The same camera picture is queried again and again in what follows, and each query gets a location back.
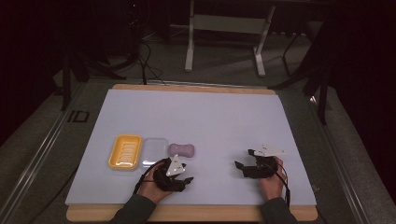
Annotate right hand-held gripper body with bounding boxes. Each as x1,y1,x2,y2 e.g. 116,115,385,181
242,144,287,180

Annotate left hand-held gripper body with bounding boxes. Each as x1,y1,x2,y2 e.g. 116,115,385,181
151,154,188,192

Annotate pink soap bar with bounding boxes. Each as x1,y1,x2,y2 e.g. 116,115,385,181
167,143,196,159

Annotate clear plastic container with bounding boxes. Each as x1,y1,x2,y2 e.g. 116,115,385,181
140,137,168,169

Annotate yellow soap dish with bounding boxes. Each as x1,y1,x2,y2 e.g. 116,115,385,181
107,133,143,171

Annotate person's left hand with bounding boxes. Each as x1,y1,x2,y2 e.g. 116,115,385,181
137,161,176,205

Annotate person's right hand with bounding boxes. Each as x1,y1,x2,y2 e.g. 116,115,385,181
259,156,286,201

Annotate wooden table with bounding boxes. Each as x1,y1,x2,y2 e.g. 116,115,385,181
65,83,319,223

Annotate white table mat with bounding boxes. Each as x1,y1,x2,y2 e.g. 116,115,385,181
64,89,318,206

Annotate black tripod stand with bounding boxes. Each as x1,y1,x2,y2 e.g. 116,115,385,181
268,12,335,126
59,27,127,112

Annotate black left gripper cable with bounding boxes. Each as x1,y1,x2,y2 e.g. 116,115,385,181
133,161,163,196

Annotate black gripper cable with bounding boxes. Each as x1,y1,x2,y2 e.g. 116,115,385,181
133,161,163,196
264,158,292,208

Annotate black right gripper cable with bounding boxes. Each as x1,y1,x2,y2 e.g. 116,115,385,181
264,158,292,208

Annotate aluminium floor rail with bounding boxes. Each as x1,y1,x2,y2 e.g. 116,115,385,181
306,94,373,224
0,81,89,224

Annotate black floor cables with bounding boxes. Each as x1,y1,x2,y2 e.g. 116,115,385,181
124,0,167,86

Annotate white metal stand frame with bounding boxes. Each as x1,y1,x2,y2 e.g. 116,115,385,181
184,0,276,78

